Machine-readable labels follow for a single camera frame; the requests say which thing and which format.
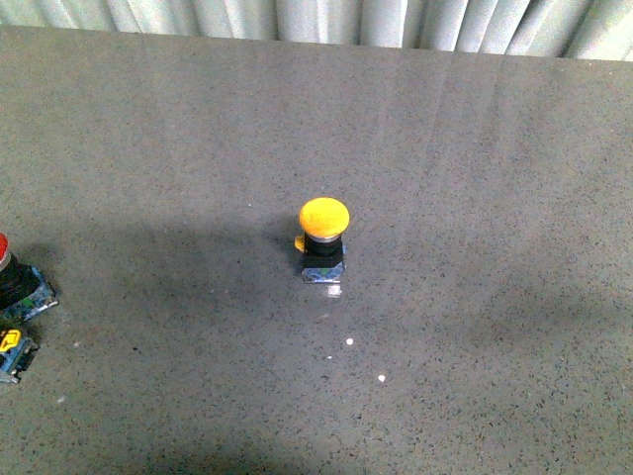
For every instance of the yellow mushroom push button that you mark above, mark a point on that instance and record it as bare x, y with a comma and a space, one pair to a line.
323, 221

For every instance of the red mushroom push button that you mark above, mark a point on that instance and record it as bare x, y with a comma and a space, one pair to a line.
25, 292

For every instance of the push button with yellow tab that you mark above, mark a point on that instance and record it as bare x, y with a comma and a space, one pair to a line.
17, 352

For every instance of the white pleated curtain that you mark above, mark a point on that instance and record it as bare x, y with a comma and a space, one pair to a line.
600, 30

